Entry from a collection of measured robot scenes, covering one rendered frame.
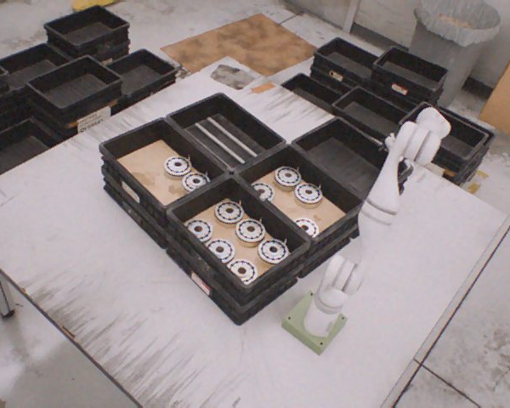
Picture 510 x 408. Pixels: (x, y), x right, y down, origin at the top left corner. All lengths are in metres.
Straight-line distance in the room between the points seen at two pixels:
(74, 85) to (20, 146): 0.43
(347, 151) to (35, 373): 1.61
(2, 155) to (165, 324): 1.57
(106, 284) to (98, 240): 0.20
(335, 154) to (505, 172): 1.94
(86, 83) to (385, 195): 2.03
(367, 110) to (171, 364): 2.14
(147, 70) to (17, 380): 1.87
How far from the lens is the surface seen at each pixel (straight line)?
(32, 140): 3.13
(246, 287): 1.63
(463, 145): 3.20
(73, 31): 3.59
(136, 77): 3.36
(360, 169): 2.25
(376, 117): 3.35
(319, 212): 2.02
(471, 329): 3.02
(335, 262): 1.56
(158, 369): 1.74
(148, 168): 2.09
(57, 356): 2.60
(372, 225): 1.51
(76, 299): 1.89
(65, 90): 3.08
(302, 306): 1.85
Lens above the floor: 2.26
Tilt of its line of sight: 46 degrees down
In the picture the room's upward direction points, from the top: 10 degrees clockwise
